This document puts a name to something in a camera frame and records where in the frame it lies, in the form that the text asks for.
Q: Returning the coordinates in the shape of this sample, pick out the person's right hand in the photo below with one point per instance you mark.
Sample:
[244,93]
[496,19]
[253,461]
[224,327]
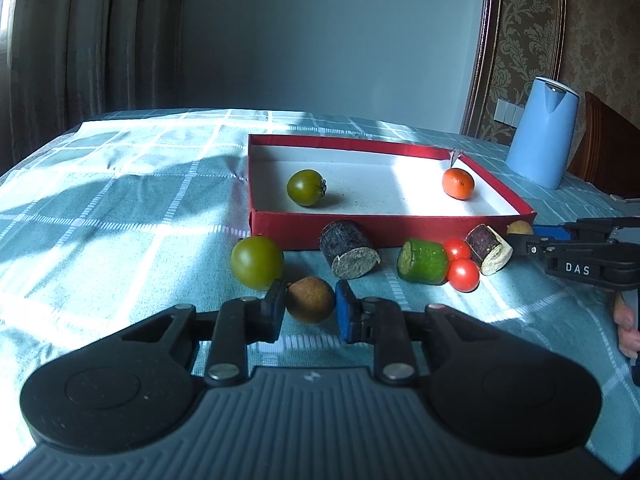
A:
[627,330]

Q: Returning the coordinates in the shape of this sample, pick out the pale tan longan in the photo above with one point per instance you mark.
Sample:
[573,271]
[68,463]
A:
[520,228]

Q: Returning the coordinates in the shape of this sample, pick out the white wall switch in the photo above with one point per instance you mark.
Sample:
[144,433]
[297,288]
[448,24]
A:
[509,111]

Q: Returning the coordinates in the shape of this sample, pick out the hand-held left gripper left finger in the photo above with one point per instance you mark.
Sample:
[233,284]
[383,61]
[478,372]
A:
[275,307]

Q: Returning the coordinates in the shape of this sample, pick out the thick dark sugarcane piece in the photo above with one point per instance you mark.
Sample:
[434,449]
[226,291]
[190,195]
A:
[345,245]

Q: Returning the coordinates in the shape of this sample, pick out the blue electric kettle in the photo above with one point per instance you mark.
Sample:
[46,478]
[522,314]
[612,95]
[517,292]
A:
[542,135]

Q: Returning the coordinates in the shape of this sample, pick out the green cucumber piece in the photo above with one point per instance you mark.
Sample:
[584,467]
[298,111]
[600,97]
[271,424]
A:
[425,262]

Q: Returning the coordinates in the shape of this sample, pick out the wooden chair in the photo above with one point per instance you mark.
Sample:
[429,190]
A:
[607,150]

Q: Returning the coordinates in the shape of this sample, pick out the green tomato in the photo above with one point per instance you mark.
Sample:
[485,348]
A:
[257,261]
[306,187]

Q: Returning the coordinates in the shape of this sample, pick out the teal checked tablecloth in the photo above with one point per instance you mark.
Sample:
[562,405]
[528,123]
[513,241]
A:
[125,210]

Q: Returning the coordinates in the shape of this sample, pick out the slim purple sugarcane piece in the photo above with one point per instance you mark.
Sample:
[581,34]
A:
[485,247]

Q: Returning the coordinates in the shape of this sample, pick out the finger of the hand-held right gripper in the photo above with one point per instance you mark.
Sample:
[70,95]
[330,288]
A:
[550,233]
[525,246]

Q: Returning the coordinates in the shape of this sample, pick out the orange tangerine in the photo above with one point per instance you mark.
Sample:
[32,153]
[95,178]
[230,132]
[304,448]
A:
[458,184]

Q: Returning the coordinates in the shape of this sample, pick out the red cherry tomato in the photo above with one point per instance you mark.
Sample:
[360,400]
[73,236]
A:
[463,275]
[456,249]

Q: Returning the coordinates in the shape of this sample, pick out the brown longan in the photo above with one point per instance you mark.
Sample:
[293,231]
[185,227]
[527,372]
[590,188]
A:
[309,300]

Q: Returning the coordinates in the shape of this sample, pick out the brown wall moulding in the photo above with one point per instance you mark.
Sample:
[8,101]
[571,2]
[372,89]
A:
[492,35]

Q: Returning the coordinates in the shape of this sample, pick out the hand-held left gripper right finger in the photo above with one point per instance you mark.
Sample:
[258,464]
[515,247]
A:
[344,310]

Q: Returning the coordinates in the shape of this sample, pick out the patterned brown curtain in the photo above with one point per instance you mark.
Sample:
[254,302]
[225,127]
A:
[90,35]

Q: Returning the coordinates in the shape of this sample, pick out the red cardboard box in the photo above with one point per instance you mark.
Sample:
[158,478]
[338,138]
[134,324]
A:
[280,230]

